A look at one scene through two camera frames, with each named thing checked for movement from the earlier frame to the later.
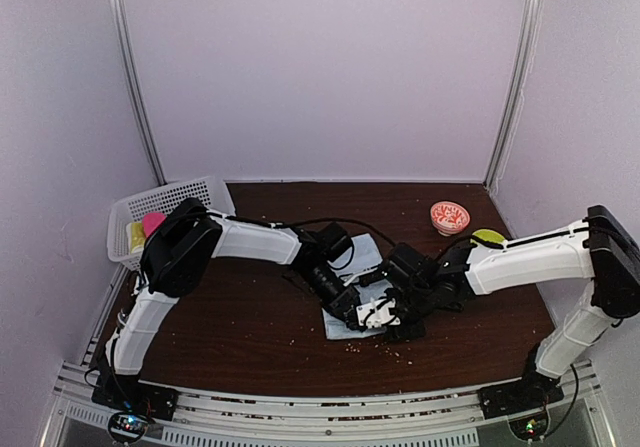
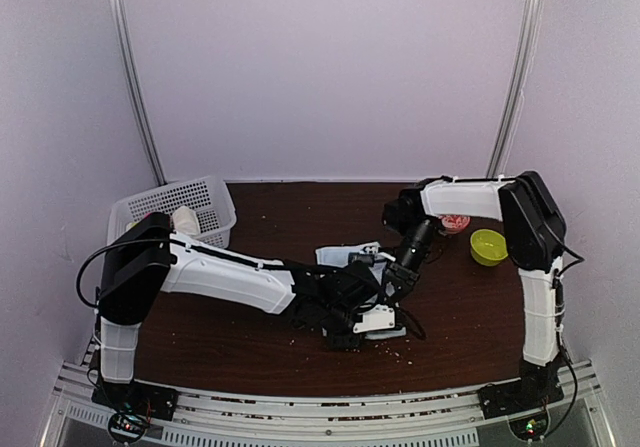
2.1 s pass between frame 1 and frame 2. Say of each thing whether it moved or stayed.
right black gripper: moved
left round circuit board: stayed
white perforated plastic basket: stayed
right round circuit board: stayed
